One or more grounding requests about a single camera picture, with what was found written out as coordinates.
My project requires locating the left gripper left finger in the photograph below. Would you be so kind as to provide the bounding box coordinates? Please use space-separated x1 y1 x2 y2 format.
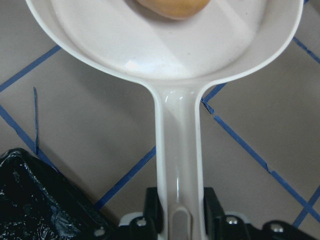
143 187 163 240

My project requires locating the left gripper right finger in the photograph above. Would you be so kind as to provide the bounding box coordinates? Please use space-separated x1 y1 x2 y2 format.
203 187 225 240

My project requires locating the beige plastic dustpan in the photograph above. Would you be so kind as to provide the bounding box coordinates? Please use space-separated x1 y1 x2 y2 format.
27 0 304 240

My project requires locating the large yellow sponge piece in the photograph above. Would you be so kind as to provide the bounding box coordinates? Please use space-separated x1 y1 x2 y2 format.
137 0 210 20

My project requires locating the bin lined with black bag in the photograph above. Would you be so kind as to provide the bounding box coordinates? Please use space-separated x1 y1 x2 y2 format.
0 148 116 240

